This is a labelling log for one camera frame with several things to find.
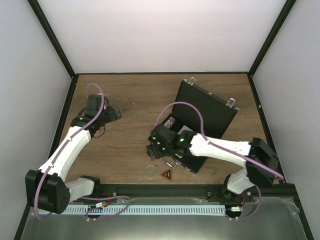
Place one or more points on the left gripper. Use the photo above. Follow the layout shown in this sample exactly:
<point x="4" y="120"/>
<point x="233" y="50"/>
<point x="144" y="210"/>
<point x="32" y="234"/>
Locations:
<point x="112" y="116"/>

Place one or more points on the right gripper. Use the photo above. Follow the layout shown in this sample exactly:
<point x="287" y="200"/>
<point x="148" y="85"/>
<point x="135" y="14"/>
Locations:
<point x="154" y="152"/>

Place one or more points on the triangular all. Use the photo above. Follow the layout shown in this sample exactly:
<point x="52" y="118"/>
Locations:
<point x="167" y="174"/>

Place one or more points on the purple chip stack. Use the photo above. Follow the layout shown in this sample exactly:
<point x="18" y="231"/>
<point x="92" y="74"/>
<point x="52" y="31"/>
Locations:
<point x="169" y="122"/>

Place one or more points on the black poker case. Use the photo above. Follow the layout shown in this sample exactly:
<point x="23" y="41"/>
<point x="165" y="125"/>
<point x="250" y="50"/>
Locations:
<point x="217" y="114"/>

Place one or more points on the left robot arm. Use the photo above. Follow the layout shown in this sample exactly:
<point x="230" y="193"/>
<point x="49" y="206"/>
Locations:
<point x="46" y="188"/>

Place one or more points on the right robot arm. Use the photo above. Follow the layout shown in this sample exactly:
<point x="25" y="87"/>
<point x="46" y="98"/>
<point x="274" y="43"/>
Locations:
<point x="258" y="162"/>

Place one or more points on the clear acrylic dealer puck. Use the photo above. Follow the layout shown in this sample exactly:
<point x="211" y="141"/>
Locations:
<point x="151" y="171"/>

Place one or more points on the white card deck box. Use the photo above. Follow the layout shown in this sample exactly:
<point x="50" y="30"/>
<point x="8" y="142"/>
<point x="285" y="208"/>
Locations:
<point x="184" y="128"/>

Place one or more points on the light blue slotted cable duct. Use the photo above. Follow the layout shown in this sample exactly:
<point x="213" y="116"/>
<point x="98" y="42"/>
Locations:
<point x="199" y="210"/>

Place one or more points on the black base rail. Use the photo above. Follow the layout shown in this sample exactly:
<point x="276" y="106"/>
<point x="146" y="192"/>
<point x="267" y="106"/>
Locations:
<point x="210" y="192"/>

